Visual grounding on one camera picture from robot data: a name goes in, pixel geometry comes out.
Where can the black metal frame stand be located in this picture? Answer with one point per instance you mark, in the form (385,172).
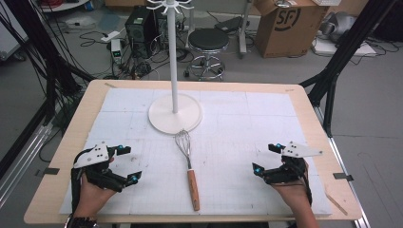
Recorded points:
(38,41)
(345,47)

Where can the grey metal stand leg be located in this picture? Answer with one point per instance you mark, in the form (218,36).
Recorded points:
(244,31)

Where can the black computer tower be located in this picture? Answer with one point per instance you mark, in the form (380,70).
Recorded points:
(141,30)

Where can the aluminium rail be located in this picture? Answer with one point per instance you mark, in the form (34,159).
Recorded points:
(19,167)
(343,171)

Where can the white grid mat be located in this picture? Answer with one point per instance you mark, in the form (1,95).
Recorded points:
(237,126)

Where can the white round table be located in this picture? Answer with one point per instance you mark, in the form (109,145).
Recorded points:
(63,4)

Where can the white keyboard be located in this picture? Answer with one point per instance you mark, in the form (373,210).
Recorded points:
(326,2)

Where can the person's right hand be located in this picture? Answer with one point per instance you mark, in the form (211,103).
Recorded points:
(296,193)

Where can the person's left hand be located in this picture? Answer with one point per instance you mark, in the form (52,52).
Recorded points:
(90,198)

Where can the white flat board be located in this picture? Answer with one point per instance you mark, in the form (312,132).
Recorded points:
(335,49)

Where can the grey bag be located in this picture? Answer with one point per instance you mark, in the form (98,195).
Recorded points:
(339,25)

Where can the tan tape piece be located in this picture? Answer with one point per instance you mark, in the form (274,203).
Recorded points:
(290,90)
(110,85)

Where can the black round stool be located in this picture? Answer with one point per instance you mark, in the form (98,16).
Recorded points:
(208,39)

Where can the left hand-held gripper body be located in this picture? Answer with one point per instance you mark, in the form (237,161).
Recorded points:
(95,156)

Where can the black tape strip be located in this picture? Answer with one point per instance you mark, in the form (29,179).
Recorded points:
(342,176)
(51,171)

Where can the white power strip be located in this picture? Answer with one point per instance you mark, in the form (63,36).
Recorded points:
(110,36)

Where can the white power supply unit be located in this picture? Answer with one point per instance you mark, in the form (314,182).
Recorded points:
(116,50)

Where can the thin wooden stick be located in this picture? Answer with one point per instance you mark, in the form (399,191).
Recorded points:
(336,204)

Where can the brown cardboard box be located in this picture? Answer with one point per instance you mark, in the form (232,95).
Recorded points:
(286,34)

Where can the white hook stand with round base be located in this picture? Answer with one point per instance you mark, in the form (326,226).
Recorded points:
(174,115)

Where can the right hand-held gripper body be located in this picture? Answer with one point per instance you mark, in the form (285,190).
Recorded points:
(294,150)

